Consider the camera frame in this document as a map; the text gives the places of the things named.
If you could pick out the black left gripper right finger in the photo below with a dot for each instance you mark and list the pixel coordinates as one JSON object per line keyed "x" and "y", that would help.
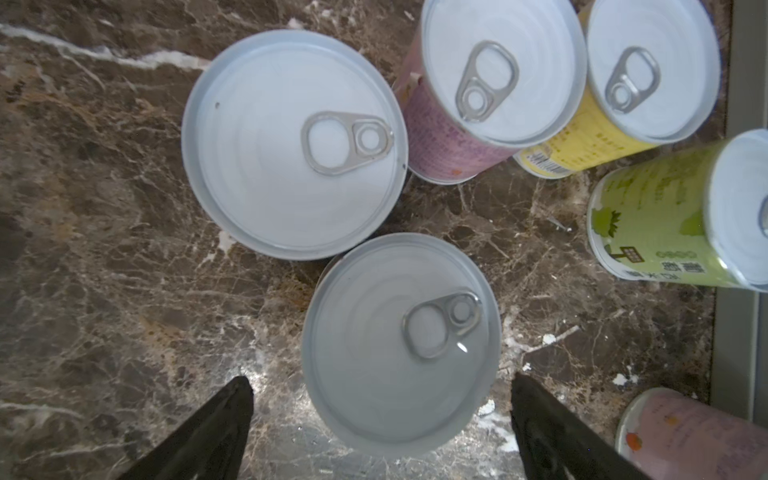
{"x": 555, "y": 444}

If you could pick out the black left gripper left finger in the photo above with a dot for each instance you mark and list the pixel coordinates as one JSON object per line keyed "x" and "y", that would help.
{"x": 208, "y": 445}

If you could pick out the peach label can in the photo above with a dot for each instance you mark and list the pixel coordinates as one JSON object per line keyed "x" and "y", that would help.
{"x": 401, "y": 344}

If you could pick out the white lid can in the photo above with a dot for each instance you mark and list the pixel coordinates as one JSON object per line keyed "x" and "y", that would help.
{"x": 654, "y": 74}
{"x": 294, "y": 144}

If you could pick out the pink label can back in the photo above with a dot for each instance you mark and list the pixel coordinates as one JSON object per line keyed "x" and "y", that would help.
{"x": 484, "y": 80}

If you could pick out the pink label can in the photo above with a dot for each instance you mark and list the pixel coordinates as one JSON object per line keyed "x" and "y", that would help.
{"x": 484, "y": 80}
{"x": 668, "y": 435}

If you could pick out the pink label can front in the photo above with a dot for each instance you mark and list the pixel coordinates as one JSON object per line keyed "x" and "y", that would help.
{"x": 668, "y": 435}

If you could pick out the grey metal cabinet box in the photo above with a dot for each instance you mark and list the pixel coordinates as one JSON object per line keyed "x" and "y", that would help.
{"x": 739, "y": 360}

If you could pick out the green label can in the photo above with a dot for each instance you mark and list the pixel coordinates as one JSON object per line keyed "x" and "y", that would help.
{"x": 667, "y": 219}

